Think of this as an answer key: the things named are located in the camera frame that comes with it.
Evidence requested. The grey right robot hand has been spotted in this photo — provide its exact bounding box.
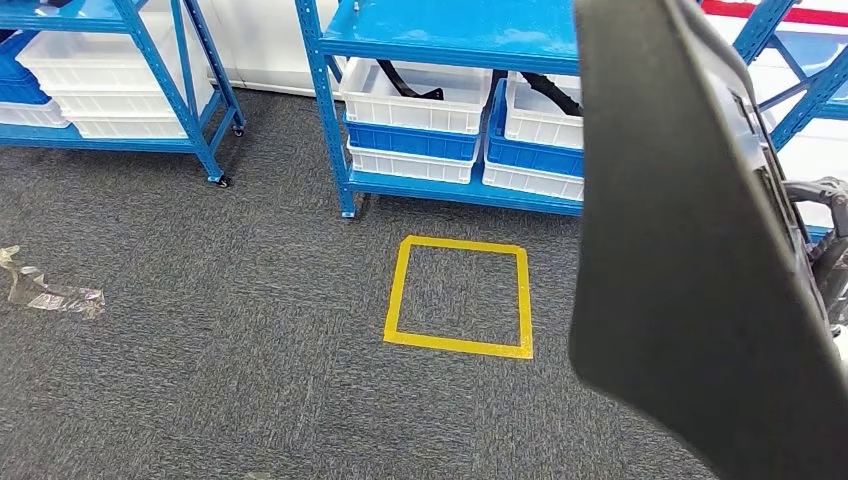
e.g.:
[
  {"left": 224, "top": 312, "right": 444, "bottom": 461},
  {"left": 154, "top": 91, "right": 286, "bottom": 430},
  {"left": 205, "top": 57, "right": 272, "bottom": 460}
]
[{"left": 783, "top": 176, "right": 848, "bottom": 333}]

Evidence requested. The black curved trim part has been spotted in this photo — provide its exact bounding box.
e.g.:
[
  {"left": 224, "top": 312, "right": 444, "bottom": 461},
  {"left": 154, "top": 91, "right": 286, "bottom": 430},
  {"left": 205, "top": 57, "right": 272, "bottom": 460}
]
[{"left": 376, "top": 59, "right": 445, "bottom": 102}]

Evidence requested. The red barrier belt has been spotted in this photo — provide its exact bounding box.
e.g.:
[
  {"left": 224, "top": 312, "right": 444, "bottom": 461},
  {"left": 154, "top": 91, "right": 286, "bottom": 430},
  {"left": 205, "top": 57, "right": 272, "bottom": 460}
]
[{"left": 700, "top": 0, "right": 848, "bottom": 29}]

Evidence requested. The clear tape scrap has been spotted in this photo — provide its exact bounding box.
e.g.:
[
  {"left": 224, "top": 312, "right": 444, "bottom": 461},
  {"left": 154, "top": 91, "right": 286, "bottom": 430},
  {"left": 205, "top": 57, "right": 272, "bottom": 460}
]
[{"left": 0, "top": 245, "right": 107, "bottom": 321}]

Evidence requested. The black ribbed hose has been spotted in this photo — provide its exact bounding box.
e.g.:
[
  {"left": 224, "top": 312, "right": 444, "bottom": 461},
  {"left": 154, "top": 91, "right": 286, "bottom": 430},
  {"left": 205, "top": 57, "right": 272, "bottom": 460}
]
[{"left": 519, "top": 70, "right": 586, "bottom": 119}]

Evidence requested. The yellow floor tape square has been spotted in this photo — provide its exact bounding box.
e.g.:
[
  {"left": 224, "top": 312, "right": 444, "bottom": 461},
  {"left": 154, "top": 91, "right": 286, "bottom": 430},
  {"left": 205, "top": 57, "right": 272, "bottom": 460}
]
[{"left": 382, "top": 235, "right": 535, "bottom": 361}]

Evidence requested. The black plastic panel part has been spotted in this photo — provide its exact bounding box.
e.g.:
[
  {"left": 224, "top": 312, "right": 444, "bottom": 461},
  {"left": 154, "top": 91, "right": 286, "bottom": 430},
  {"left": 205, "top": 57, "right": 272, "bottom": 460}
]
[{"left": 568, "top": 0, "right": 848, "bottom": 480}]

